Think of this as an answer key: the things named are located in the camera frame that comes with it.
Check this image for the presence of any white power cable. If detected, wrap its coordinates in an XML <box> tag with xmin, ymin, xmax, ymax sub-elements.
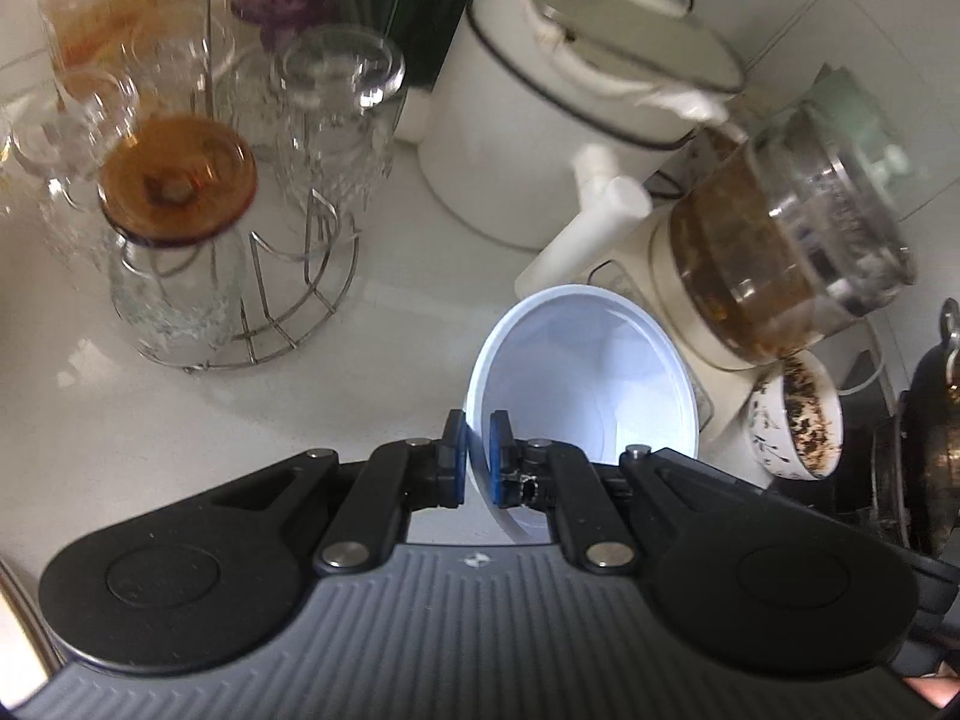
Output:
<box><xmin>836</xmin><ymin>315</ymin><xmax>893</xmax><ymax>400</ymax></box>

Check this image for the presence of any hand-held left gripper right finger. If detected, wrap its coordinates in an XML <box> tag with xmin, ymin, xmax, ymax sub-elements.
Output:
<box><xmin>489</xmin><ymin>409</ymin><xmax>796</xmax><ymax>575</ymax></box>

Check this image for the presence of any white cooking pot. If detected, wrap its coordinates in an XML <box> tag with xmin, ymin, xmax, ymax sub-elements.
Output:
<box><xmin>415</xmin><ymin>0</ymin><xmax>747</xmax><ymax>301</ymax></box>

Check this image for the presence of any wire rack with glasses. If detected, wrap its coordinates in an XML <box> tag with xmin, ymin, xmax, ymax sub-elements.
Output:
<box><xmin>0</xmin><ymin>4</ymin><xmax>410</xmax><ymax>357</ymax></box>

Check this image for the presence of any speckled cup with tea leaves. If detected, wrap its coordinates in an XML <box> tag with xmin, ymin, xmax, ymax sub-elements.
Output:
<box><xmin>745</xmin><ymin>349</ymin><xmax>846</xmax><ymax>482</ymax></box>

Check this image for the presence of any small white plastic bowl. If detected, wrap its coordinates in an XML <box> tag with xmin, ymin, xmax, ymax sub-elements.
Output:
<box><xmin>460</xmin><ymin>283</ymin><xmax>702</xmax><ymax>545</ymax></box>

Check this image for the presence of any amber glass cup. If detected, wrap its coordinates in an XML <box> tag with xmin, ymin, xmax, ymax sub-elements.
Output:
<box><xmin>97</xmin><ymin>114</ymin><xmax>260</xmax><ymax>248</ymax></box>

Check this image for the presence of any purple flower shaped lid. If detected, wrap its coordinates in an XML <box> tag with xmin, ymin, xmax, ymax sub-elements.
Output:
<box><xmin>231</xmin><ymin>0</ymin><xmax>336</xmax><ymax>52</ymax></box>

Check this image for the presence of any red lidded jar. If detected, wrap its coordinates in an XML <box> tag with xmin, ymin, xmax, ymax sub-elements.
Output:
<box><xmin>37</xmin><ymin>0</ymin><xmax>167</xmax><ymax>80</ymax></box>

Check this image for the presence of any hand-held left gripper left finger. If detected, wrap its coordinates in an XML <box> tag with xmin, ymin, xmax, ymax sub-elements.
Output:
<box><xmin>187</xmin><ymin>409</ymin><xmax>470</xmax><ymax>577</ymax></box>

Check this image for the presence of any cream kettle base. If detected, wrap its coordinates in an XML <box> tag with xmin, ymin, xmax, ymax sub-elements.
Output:
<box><xmin>592</xmin><ymin>210</ymin><xmax>785</xmax><ymax>481</ymax></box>

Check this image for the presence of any glass teapot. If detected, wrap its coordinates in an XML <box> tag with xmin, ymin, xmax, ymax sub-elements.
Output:
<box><xmin>667</xmin><ymin>67</ymin><xmax>920</xmax><ymax>361</ymax></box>

